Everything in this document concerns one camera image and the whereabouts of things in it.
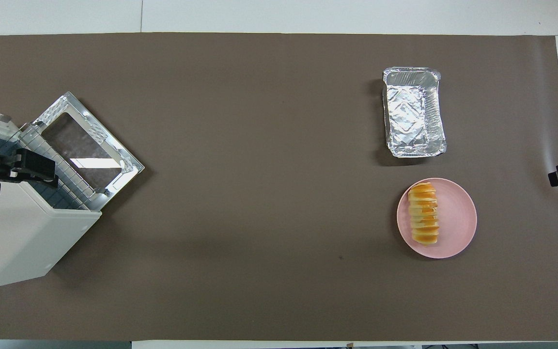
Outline sliced golden bread loaf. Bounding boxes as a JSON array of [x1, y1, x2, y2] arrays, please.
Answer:
[[407, 182, 440, 245]]

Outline white toaster oven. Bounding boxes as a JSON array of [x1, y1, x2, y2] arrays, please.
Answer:
[[0, 111, 103, 290]]

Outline brown table mat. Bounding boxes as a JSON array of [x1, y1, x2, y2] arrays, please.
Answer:
[[0, 33, 558, 341]]

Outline glass oven door chrome frame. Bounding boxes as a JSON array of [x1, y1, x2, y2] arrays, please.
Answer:
[[31, 91, 145, 211]]

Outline metal wire oven rack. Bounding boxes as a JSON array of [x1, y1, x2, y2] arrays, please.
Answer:
[[17, 124, 104, 211]]

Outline aluminium foil tray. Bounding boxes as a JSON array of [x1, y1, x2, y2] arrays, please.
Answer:
[[382, 67, 447, 159]]

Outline pink round plate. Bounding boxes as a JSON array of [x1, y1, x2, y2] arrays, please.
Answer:
[[396, 177, 478, 259]]

